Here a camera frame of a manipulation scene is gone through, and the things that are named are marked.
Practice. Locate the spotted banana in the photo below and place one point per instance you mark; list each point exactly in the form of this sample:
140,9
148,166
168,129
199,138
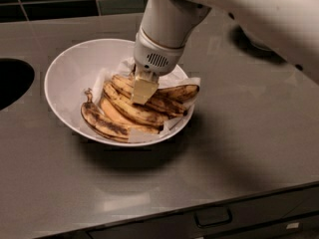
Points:
133,112
100,124
156,102

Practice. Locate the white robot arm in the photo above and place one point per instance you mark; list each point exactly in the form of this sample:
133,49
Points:
289,28

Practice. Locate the dark round sink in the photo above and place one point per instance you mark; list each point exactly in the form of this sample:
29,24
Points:
16,77

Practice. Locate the black drawer handle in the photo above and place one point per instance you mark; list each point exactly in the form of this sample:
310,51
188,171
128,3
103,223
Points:
212,216

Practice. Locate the large white bowl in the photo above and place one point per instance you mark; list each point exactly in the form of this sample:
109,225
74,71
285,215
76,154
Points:
87,65

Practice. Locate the pale orange lower banana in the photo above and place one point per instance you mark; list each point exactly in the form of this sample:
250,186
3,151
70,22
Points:
113,114

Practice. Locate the white paper bowl liner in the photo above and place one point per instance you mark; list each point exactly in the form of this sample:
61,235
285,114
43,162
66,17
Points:
106,80

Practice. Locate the grey drawer front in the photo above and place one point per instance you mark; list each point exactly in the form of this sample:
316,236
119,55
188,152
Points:
261,217

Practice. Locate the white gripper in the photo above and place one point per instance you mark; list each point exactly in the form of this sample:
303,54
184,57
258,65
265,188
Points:
154,58

